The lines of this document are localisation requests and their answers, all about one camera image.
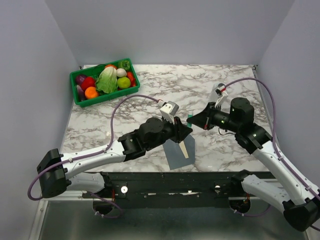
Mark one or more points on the red tomato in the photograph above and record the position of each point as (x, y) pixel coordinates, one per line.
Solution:
(88, 82)

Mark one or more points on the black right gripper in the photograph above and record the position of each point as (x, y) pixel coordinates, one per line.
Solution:
(202, 119)

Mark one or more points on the beige letter paper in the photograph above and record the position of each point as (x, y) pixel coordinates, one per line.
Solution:
(184, 149)

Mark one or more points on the orange fruit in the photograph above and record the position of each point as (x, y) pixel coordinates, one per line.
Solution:
(91, 93)

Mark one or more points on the green bell pepper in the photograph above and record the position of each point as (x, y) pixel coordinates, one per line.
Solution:
(124, 64)

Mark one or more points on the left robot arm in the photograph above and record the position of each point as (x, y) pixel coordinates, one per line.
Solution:
(57, 170)

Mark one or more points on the white plastic bottle black cap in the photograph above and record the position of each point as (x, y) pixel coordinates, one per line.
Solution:
(214, 96)

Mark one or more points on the purple eggplant slice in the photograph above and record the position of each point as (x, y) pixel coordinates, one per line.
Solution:
(80, 94)

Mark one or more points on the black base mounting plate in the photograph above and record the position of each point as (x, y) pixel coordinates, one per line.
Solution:
(139, 190)

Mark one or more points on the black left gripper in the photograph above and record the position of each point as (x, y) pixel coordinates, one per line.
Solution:
(180, 132)

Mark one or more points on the grey envelope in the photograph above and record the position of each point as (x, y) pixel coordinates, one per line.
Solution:
(174, 155)

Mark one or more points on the green lettuce leaf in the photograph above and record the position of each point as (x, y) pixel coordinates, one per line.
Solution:
(106, 83)

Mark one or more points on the white mushroom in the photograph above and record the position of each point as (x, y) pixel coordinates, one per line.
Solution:
(121, 72)

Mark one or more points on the green apple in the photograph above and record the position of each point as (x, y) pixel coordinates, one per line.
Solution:
(123, 82)

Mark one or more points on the aluminium frame rail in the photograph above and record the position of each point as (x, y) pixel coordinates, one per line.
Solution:
(43, 207)

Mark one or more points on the orange carrot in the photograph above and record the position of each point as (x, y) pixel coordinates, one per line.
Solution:
(132, 79)

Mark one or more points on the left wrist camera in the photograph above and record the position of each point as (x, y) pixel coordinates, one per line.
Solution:
(168, 111)

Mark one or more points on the green plastic vegetable bin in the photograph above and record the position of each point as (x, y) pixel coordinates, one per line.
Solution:
(94, 72)

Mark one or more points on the purple onion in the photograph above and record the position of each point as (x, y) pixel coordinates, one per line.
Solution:
(80, 78)

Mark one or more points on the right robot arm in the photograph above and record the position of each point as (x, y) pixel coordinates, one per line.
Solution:
(299, 198)

